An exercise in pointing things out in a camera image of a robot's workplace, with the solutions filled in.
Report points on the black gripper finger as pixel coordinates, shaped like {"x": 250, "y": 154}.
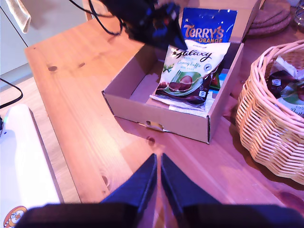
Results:
{"x": 174, "y": 31}
{"x": 140, "y": 187}
{"x": 180, "y": 190}

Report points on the blue Terry's egg bag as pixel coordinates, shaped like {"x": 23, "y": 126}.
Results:
{"x": 206, "y": 21}

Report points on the white Galaxy truffle bag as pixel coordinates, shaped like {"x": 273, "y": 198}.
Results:
{"x": 190, "y": 69}

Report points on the brown cardboard box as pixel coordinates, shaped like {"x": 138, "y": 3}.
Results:
{"x": 166, "y": 118}

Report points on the woven wicker basket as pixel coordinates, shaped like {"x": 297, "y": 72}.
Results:
{"x": 266, "y": 133}

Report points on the white printed paper sheet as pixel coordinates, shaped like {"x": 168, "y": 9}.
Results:
{"x": 187, "y": 110}

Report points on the pale wooden chair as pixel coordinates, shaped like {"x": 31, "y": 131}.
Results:
{"x": 89, "y": 12}

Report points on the round cork trivet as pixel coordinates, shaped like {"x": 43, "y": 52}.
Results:
{"x": 268, "y": 29}
{"x": 270, "y": 9}

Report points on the white flat panel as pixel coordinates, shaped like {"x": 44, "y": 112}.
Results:
{"x": 21, "y": 166}

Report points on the white cabinet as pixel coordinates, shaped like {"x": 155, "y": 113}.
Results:
{"x": 52, "y": 35}

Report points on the orange cartoon sticker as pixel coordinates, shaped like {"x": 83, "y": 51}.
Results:
{"x": 14, "y": 217}

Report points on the beige hanging towel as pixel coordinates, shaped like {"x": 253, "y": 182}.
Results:
{"x": 21, "y": 16}

